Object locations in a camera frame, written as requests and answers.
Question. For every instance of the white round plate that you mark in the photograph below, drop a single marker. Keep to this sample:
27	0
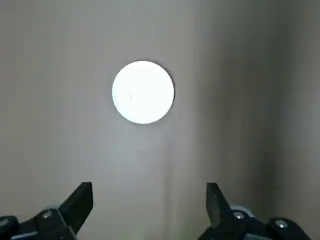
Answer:
143	92

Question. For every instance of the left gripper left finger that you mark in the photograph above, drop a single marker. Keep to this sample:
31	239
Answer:
72	210

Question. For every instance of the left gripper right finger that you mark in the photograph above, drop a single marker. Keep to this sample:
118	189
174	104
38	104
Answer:
217	207

